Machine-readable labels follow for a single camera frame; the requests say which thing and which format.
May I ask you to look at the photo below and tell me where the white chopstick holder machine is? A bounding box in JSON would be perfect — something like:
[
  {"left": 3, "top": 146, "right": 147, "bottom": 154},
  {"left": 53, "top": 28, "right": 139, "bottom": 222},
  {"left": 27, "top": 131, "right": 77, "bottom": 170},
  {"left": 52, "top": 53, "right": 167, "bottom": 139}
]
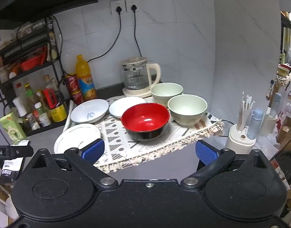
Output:
[{"left": 225, "top": 123, "right": 256, "bottom": 155}]

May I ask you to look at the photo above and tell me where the red plastic basket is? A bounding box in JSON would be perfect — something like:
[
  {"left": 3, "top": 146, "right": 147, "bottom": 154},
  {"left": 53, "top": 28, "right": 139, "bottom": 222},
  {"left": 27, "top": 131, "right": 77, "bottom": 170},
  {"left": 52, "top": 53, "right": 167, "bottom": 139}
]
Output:
[{"left": 19, "top": 52, "right": 46, "bottom": 71}]

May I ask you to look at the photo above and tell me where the dark bottle with red label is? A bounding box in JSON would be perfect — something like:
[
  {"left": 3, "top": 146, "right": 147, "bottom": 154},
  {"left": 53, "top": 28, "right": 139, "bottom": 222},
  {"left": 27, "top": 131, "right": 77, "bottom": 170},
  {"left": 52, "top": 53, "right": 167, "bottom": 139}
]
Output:
[{"left": 43, "top": 88, "right": 63, "bottom": 110}]

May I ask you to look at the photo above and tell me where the black metal rack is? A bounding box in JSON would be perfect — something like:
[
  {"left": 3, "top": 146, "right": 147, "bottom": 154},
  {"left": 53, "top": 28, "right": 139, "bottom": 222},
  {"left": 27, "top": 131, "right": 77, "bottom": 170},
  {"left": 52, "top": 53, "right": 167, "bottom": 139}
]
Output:
[{"left": 0, "top": 16, "right": 66, "bottom": 137}]

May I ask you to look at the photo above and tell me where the fringed woven shelf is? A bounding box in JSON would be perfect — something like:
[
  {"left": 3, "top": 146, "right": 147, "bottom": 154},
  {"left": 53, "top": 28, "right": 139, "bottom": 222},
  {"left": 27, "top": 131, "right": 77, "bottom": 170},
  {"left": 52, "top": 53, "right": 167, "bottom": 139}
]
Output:
[{"left": 275, "top": 71, "right": 291, "bottom": 87}]

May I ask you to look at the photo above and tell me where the bundle of white chopsticks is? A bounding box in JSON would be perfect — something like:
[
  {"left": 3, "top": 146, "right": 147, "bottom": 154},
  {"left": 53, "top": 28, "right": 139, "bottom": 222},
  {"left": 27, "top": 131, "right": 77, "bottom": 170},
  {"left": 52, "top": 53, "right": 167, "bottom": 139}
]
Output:
[{"left": 238, "top": 91, "right": 255, "bottom": 131}]

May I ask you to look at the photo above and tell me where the white plate with thin rim line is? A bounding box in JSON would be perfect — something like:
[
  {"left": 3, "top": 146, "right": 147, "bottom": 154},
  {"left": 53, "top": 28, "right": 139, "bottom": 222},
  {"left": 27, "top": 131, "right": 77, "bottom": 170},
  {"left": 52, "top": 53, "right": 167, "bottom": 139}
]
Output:
[{"left": 54, "top": 123, "right": 101, "bottom": 155}]

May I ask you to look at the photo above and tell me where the glass kettle with cream handle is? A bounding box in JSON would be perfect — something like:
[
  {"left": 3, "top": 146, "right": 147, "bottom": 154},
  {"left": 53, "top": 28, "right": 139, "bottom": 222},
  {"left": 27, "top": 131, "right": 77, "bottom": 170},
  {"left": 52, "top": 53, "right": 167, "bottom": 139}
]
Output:
[{"left": 122, "top": 56, "right": 161, "bottom": 94}]

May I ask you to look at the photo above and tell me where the brown cardboard box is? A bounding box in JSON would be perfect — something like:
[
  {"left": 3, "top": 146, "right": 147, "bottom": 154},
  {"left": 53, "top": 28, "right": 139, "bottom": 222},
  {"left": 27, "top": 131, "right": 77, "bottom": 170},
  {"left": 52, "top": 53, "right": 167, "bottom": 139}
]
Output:
[{"left": 277, "top": 116, "right": 291, "bottom": 146}]

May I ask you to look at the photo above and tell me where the cream kettle base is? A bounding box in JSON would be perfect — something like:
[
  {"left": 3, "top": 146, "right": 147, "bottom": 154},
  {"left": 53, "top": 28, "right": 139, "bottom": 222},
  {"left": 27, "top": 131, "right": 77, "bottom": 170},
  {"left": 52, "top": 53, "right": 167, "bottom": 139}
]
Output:
[{"left": 122, "top": 87, "right": 158, "bottom": 98}]

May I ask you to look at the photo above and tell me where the patterned fringed table cloth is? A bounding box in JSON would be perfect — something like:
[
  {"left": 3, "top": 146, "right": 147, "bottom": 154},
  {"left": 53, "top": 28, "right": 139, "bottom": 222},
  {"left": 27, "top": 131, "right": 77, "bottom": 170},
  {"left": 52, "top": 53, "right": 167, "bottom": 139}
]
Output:
[{"left": 62, "top": 96, "right": 225, "bottom": 174}]

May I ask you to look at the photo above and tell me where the green and white carton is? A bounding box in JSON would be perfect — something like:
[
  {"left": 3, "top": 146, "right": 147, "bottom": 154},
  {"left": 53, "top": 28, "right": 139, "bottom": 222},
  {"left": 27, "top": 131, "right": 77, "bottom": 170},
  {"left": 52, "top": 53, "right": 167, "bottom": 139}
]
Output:
[{"left": 0, "top": 113, "right": 29, "bottom": 145}]

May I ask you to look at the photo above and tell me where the pale green bowl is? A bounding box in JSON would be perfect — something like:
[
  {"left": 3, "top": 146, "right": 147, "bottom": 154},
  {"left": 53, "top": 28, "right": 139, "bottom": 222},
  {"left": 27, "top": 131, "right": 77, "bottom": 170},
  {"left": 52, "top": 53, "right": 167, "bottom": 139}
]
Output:
[
  {"left": 151, "top": 82, "right": 184, "bottom": 105},
  {"left": 168, "top": 94, "right": 208, "bottom": 127}
]

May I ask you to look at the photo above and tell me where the white capped bottle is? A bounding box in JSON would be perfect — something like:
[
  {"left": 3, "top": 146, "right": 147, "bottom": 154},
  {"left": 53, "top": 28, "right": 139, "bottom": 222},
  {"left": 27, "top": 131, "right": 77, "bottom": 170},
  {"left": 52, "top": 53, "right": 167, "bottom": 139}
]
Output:
[{"left": 13, "top": 97, "right": 28, "bottom": 117}]

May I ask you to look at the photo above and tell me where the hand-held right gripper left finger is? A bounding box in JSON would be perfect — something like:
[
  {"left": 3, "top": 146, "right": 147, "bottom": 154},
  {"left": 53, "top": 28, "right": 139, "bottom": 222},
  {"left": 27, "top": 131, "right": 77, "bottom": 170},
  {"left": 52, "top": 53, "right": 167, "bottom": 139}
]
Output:
[{"left": 29, "top": 138, "right": 118, "bottom": 190}]

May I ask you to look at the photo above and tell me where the round black pot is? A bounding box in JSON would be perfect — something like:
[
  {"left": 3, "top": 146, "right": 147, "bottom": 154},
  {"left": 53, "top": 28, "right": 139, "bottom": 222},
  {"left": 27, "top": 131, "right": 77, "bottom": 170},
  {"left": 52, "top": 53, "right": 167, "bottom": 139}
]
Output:
[{"left": 276, "top": 150, "right": 291, "bottom": 184}]

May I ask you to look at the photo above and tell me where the white wall socket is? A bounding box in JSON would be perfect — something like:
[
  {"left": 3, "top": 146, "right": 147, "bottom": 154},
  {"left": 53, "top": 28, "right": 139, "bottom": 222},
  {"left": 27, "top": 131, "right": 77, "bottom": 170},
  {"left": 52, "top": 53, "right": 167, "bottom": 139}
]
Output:
[
  {"left": 126, "top": 0, "right": 140, "bottom": 13},
  {"left": 110, "top": 0, "right": 125, "bottom": 15}
]

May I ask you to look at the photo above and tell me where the small seasoning jar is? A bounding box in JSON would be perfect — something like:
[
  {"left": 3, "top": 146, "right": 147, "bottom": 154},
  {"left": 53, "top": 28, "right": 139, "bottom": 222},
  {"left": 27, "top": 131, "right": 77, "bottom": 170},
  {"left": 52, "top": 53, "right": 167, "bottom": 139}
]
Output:
[
  {"left": 39, "top": 113, "right": 52, "bottom": 127},
  {"left": 26, "top": 113, "right": 41, "bottom": 131}
]

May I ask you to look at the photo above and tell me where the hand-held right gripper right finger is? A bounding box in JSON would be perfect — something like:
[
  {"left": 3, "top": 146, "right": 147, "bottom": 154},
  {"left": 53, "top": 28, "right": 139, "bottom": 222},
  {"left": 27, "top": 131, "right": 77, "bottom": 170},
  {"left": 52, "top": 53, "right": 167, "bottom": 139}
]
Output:
[{"left": 181, "top": 140, "right": 270, "bottom": 189}]

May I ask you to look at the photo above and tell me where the white and blue bottle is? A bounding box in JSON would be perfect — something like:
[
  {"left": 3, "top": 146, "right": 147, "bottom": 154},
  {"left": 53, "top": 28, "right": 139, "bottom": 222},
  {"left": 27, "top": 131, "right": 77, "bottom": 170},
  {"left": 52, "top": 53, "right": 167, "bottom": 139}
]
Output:
[{"left": 259, "top": 93, "right": 282, "bottom": 136}]

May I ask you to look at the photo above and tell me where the beige bowl with red rim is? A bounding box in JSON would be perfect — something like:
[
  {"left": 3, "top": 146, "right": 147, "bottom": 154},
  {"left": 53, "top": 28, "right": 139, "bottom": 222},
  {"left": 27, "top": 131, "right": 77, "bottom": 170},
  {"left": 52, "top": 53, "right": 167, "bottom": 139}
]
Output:
[{"left": 278, "top": 66, "right": 291, "bottom": 77}]

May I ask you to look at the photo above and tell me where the clear bottle with yellow cap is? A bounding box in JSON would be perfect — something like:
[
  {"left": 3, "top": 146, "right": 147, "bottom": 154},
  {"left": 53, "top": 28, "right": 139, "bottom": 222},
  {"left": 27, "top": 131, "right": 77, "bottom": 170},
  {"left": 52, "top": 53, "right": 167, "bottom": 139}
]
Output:
[{"left": 24, "top": 83, "right": 40, "bottom": 105}]

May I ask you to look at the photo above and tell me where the small plain white dish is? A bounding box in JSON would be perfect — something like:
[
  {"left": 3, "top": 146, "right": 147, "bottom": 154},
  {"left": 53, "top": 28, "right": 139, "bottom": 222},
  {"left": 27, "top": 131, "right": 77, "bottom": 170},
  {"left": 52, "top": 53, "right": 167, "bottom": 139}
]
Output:
[{"left": 109, "top": 97, "right": 146, "bottom": 119}]

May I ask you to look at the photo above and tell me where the red snack can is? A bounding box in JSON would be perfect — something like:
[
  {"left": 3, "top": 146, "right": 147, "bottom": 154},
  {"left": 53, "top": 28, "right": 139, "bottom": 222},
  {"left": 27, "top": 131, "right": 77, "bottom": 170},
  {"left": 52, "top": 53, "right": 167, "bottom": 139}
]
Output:
[{"left": 65, "top": 73, "right": 83, "bottom": 105}]

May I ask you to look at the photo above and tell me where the white bowl with blue print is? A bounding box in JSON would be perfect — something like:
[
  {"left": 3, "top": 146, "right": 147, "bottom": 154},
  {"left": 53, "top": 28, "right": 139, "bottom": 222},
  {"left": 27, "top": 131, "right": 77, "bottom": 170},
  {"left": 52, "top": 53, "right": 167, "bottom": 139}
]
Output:
[{"left": 70, "top": 99, "right": 109, "bottom": 124}]

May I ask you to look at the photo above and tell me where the clear oil bottle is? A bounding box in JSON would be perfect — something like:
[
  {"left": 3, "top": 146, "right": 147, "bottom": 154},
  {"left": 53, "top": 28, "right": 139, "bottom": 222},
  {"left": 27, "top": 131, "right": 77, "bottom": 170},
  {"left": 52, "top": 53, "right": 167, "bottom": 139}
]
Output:
[{"left": 42, "top": 75, "right": 60, "bottom": 93}]

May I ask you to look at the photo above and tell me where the red and black bowl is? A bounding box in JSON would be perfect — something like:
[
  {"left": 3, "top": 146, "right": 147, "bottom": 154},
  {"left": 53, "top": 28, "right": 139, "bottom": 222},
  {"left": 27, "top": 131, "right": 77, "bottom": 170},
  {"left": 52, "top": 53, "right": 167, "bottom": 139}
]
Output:
[{"left": 121, "top": 103, "right": 170, "bottom": 142}]

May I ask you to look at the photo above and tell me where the black power cable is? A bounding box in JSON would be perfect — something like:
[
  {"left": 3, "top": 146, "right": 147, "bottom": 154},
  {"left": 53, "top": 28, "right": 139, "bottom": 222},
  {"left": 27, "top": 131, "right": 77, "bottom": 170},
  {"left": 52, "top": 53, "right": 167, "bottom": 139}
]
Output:
[
  {"left": 87, "top": 4, "right": 123, "bottom": 63},
  {"left": 131, "top": 4, "right": 142, "bottom": 58}
]

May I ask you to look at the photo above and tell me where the light blue thermos bottle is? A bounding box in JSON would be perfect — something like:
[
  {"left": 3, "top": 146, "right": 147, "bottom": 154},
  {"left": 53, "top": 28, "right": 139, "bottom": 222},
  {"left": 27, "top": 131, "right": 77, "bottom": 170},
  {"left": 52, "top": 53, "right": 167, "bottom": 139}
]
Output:
[{"left": 247, "top": 109, "right": 264, "bottom": 140}]

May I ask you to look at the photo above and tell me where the black and white packet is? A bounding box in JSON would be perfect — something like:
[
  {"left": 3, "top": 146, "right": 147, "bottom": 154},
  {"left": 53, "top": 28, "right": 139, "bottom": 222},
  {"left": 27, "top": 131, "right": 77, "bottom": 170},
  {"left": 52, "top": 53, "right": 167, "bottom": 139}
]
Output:
[{"left": 0, "top": 158, "right": 24, "bottom": 186}]

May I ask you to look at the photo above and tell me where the orange juice bottle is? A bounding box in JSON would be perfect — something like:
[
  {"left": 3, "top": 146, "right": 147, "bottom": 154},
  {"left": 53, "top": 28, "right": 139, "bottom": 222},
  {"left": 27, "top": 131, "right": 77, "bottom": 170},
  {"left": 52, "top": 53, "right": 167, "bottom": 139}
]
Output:
[{"left": 76, "top": 55, "right": 97, "bottom": 101}]

